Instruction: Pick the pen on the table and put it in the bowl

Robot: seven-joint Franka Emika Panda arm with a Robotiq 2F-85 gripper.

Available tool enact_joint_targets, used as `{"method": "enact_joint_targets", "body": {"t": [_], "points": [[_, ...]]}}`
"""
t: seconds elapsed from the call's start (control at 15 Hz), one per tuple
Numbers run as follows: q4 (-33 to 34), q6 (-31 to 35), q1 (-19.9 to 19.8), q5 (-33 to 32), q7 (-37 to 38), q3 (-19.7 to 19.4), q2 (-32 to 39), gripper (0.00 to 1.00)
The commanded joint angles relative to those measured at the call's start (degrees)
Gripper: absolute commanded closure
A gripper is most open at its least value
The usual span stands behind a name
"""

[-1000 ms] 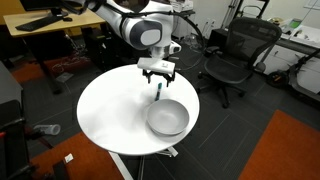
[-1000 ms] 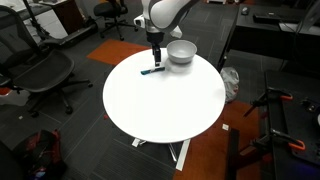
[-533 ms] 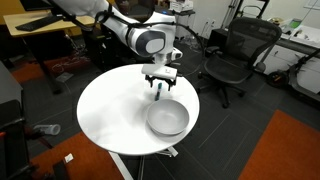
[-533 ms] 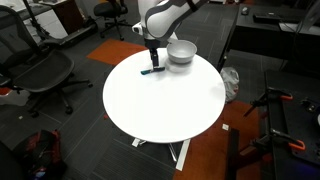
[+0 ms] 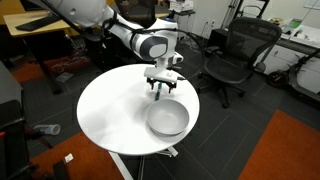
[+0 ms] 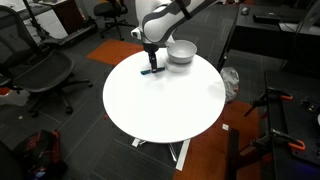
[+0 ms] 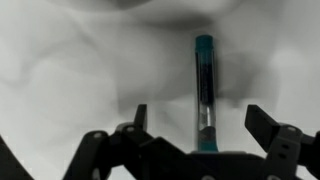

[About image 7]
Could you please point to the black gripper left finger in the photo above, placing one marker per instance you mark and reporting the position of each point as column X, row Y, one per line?
column 100, row 156

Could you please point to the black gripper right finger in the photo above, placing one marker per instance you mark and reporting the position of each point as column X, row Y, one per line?
column 283, row 146

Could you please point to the teal and black pen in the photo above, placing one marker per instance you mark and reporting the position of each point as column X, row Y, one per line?
column 205, row 83

